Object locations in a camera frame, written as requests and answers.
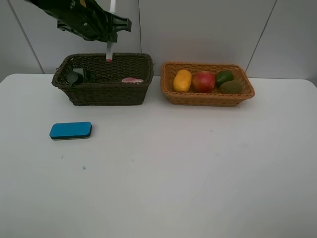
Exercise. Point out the dark green pump bottle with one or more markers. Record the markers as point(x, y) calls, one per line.
point(79, 76)

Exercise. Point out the white marker pink caps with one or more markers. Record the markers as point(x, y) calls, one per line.
point(109, 50)

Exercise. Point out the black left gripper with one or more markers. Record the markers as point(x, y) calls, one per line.
point(93, 23)

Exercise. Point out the green avocado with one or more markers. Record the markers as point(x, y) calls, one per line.
point(223, 77)

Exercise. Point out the orange wicker basket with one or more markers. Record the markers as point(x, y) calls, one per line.
point(215, 98)

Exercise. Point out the brown kiwi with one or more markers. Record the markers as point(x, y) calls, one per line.
point(231, 87)

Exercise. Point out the pink bottle white cap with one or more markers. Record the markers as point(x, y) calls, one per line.
point(131, 80)

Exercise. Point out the blue whiteboard eraser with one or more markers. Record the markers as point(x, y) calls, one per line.
point(71, 130)

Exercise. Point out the red apple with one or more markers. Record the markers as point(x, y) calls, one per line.
point(204, 82)

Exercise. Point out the dark brown wicker basket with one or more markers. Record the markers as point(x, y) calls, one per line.
point(108, 90)

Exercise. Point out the yellow mango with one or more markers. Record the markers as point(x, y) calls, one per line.
point(182, 81)

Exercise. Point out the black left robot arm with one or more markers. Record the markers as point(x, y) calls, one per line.
point(54, 7)

